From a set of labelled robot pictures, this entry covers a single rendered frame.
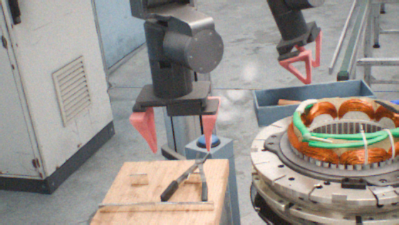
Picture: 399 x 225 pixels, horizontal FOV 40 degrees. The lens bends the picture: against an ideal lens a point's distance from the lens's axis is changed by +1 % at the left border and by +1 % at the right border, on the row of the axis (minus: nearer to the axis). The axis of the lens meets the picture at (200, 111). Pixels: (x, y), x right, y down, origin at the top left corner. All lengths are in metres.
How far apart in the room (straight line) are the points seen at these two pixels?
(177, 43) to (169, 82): 0.09
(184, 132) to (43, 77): 1.88
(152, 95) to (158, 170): 0.20
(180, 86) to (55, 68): 2.43
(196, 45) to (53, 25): 2.52
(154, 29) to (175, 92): 0.09
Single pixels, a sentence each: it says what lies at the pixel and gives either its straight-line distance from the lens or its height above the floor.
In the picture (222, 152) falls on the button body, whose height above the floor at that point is 1.02.
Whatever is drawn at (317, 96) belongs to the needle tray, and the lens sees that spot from 1.29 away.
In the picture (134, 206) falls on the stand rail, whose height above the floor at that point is 1.07.
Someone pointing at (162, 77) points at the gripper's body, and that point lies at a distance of 0.77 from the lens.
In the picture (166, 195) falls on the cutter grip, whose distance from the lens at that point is 0.86.
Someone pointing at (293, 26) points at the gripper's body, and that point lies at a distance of 1.15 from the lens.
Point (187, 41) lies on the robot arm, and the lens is 0.68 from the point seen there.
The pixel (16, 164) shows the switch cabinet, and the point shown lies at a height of 0.18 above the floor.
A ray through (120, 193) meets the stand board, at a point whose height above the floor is 1.07.
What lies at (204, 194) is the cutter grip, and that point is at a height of 1.08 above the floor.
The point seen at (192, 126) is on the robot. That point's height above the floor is 1.00.
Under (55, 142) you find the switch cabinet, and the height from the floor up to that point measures 0.26.
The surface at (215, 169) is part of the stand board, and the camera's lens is 0.94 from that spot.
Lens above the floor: 1.52
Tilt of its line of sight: 23 degrees down
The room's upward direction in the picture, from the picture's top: 7 degrees counter-clockwise
